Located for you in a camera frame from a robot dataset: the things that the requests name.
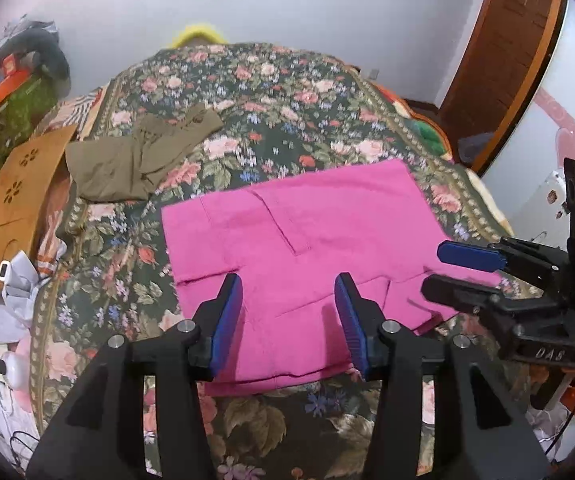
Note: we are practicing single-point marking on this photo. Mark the pink pants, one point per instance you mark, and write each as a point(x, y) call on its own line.
point(317, 240)

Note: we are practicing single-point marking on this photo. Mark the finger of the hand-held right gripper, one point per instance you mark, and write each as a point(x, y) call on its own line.
point(455, 290)
point(467, 254)

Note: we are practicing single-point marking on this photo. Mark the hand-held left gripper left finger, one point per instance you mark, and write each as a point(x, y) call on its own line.
point(227, 317)

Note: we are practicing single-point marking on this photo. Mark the brown board with flower cutouts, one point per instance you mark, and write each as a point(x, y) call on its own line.
point(12, 200)

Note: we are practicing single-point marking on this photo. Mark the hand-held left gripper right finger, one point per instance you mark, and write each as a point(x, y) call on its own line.
point(350, 317)

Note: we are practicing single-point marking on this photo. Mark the striped orange white cloth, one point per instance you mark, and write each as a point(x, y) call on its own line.
point(75, 110)

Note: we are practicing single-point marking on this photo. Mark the white clothes pile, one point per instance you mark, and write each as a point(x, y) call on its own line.
point(5, 305)

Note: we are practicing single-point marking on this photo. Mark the floral printed blanket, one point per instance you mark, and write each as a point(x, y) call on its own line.
point(287, 105)

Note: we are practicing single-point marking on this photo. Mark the orange green patterned quilt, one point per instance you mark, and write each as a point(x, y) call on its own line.
point(417, 120)

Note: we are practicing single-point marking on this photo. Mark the dark bin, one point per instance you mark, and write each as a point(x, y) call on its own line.
point(475, 149)

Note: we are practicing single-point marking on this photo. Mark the grey bundled cloth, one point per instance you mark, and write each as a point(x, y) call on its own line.
point(47, 50)

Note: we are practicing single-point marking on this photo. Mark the olive green pants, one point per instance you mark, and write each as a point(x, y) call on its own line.
point(127, 160)

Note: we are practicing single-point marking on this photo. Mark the yellow fluffy pillow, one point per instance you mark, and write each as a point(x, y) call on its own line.
point(198, 35)

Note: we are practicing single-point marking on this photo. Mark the white wardrobe with pink decoration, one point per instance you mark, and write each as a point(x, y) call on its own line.
point(557, 125)

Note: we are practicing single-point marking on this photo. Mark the green patterned bag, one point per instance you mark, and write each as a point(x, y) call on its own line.
point(7, 120)

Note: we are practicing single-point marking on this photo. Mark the orange box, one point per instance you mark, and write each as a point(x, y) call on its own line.
point(10, 82)

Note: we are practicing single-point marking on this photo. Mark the white wall socket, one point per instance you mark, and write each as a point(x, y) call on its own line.
point(375, 74)

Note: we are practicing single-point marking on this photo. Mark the brown wooden door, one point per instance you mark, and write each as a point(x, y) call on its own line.
point(502, 50)

